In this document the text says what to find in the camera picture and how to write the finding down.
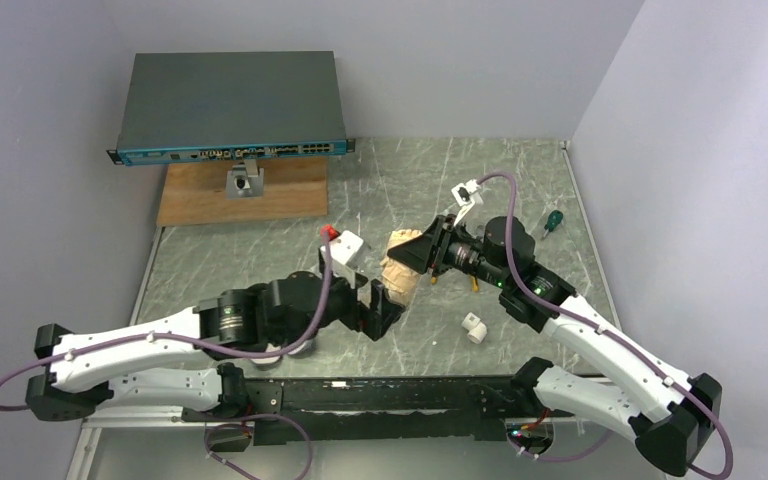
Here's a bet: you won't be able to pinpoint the beige umbrella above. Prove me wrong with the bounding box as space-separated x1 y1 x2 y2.
380 229 422 307

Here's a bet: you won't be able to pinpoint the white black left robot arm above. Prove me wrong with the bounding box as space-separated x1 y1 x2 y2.
25 272 405 422

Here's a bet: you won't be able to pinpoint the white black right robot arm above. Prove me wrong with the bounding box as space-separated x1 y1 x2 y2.
387 215 722 477

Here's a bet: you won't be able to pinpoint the white plastic pipe fitting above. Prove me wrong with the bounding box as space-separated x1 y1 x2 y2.
461 312 488 344

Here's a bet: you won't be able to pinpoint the wooden board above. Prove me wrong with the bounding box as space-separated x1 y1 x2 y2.
156 156 328 227

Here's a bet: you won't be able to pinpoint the yellow handled pliers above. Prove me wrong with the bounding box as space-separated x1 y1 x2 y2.
430 269 480 293

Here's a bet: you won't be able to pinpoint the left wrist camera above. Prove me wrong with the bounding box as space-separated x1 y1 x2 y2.
320 225 368 289

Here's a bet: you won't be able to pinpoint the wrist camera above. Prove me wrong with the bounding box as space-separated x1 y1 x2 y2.
320 225 368 289
451 179 483 226

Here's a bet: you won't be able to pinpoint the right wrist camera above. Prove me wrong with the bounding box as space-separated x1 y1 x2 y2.
451 179 483 226

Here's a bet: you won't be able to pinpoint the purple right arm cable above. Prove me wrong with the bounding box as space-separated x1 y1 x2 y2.
476 170 735 480

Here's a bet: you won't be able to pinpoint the green handled screwdriver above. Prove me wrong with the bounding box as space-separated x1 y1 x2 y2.
542 210 564 238

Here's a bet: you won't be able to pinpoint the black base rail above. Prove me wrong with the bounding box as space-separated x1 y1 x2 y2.
181 377 577 446

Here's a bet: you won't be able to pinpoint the grey metal stand bracket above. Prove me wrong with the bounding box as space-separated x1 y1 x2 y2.
226 159 264 199

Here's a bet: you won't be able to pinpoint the grey network switch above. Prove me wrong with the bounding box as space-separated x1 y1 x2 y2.
107 51 356 166

